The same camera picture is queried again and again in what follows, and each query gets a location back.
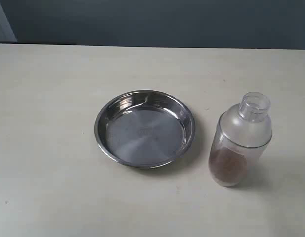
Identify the round stainless steel dish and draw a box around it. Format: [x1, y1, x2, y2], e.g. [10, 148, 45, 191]
[94, 90, 195, 169]

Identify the clear plastic spice shaker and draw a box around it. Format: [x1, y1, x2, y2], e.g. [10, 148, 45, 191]
[208, 92, 272, 187]

